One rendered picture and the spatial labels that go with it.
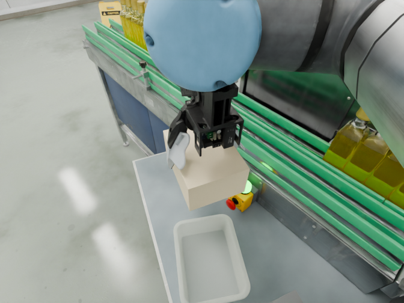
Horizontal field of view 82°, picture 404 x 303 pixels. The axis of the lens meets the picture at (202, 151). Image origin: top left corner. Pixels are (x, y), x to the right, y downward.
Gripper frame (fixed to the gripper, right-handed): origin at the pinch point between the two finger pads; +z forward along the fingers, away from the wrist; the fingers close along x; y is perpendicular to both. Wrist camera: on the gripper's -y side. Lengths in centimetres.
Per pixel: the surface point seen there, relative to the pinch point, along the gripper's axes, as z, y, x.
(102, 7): 57, -320, -4
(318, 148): 17.7, -3.6, 41.0
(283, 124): 16.3, -16.2, 36.3
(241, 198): 28.5, -1.9, 14.2
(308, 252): 35.7, 18.3, 26.8
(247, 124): 15.9, -20.5, 24.7
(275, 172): 18.8, -1.4, 23.9
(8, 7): 98, -532, -155
